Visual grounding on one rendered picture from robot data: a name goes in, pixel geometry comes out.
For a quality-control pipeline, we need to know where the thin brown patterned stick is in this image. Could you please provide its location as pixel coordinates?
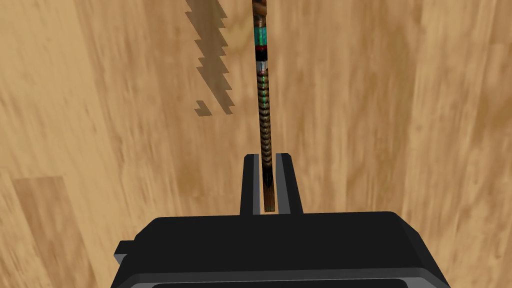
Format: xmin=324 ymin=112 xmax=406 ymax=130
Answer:
xmin=251 ymin=0 xmax=277 ymax=213

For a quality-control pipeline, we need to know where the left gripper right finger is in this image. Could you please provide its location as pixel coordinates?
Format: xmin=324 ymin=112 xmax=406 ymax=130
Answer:
xmin=274 ymin=152 xmax=305 ymax=215

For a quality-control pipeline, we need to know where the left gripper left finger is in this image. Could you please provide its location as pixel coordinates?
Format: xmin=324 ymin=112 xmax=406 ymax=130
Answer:
xmin=239 ymin=153 xmax=262 ymax=216

